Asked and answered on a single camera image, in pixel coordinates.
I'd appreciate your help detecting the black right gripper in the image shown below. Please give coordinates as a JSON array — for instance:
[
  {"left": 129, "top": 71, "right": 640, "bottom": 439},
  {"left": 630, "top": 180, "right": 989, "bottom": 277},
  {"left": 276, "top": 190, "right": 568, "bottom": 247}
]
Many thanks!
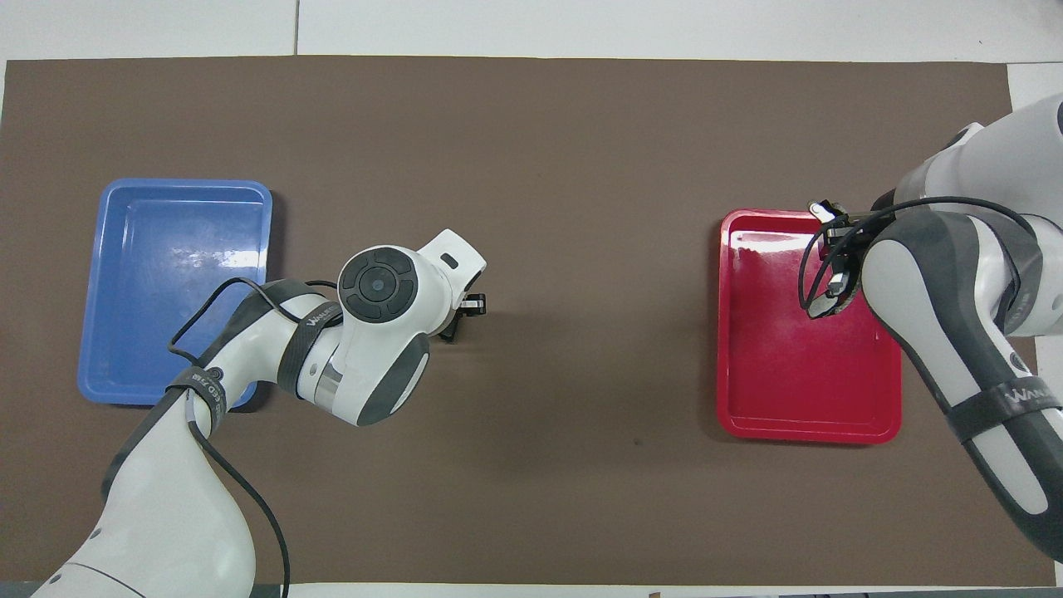
[{"left": 818, "top": 212, "right": 873, "bottom": 275}]

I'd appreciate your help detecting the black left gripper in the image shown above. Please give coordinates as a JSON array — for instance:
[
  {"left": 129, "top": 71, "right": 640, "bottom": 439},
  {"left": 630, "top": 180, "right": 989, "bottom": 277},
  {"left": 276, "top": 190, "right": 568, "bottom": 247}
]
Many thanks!
[{"left": 438, "top": 292, "right": 487, "bottom": 343}]

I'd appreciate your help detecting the red plastic tray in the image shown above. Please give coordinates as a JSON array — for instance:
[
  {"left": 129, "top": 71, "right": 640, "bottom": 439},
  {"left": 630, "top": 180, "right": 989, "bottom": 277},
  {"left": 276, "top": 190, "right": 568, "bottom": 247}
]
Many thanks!
[{"left": 716, "top": 208, "right": 904, "bottom": 444}]

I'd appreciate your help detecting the brown table mat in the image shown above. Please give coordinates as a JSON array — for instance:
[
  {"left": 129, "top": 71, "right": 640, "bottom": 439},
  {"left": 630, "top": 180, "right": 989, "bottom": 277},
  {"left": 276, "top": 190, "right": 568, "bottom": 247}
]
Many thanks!
[{"left": 0, "top": 56, "right": 1056, "bottom": 586}]

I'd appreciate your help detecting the blue plastic tray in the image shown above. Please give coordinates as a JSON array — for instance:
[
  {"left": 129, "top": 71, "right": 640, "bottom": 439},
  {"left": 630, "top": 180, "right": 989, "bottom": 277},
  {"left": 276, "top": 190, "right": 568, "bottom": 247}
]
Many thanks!
[{"left": 76, "top": 178, "right": 274, "bottom": 409}]

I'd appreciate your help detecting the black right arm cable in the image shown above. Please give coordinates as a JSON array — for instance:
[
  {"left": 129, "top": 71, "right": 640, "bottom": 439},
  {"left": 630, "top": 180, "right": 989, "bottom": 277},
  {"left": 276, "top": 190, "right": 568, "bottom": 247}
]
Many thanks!
[{"left": 799, "top": 196, "right": 1035, "bottom": 321}]

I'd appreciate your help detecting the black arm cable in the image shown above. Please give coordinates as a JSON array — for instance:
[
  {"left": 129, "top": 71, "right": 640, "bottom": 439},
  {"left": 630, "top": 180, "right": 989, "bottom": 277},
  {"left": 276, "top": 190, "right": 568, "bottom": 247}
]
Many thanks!
[
  {"left": 169, "top": 277, "right": 341, "bottom": 598},
  {"left": 799, "top": 196, "right": 1035, "bottom": 321}
]

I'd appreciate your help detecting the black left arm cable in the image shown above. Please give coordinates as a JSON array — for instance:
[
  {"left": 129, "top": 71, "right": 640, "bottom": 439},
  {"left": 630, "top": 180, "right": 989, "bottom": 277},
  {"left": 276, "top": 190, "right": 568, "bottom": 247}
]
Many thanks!
[{"left": 169, "top": 277, "right": 341, "bottom": 598}]

